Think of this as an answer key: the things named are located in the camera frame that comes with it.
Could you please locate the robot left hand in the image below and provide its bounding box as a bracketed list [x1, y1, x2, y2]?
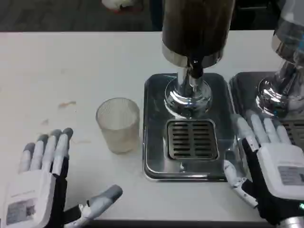
[0, 127, 124, 228]

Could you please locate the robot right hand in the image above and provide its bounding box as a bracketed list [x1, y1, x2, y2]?
[223, 113, 304, 226]

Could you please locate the slotted drip tray grid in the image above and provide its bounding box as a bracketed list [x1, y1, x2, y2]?
[167, 119, 220, 161]
[282, 120, 304, 146]

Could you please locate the steel drip tray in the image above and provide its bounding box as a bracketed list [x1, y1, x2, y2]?
[228, 71, 304, 154]
[143, 73, 238, 183]

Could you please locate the clear ribbed glass cup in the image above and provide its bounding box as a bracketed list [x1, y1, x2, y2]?
[95, 97, 141, 154]

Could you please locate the drink dispenser with clear tank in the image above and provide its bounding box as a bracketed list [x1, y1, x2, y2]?
[255, 0, 304, 119]

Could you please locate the black dispenser tap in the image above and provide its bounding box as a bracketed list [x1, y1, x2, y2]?
[187, 57, 205, 80]

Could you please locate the drink dispenser with dark liquid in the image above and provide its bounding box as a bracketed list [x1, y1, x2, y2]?
[161, 0, 236, 119]

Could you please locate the white and red object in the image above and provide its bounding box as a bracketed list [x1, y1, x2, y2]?
[101, 0, 144, 13]

